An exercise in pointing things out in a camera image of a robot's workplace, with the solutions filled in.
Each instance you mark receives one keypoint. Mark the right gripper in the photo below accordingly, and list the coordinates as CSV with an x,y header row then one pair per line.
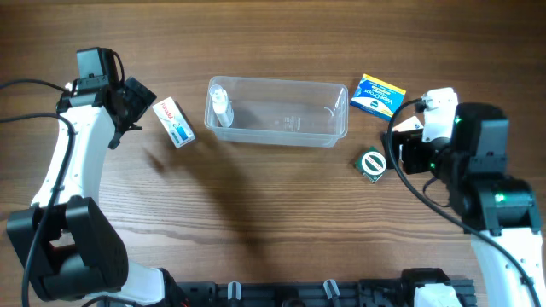
x,y
411,141

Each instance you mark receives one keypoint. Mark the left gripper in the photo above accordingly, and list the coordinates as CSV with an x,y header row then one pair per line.
x,y
139,96

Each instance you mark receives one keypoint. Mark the green round-label small box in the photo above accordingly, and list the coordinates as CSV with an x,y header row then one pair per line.
x,y
371,164

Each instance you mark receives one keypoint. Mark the blue yellow VapoDrops box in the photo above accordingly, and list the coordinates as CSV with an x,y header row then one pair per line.
x,y
377,97

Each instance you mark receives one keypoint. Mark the white orange medicine box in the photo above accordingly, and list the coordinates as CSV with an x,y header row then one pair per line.
x,y
412,123

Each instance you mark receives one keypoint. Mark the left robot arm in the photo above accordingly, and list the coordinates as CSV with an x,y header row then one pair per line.
x,y
68,248

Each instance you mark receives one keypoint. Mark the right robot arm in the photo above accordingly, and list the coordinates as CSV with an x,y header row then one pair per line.
x,y
499,212

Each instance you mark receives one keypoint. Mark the clear plastic container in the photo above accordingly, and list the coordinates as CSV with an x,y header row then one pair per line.
x,y
281,112

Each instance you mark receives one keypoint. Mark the white Panadol box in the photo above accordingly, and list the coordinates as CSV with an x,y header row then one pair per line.
x,y
174,122

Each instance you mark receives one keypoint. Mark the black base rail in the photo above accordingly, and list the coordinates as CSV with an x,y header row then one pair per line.
x,y
367,292

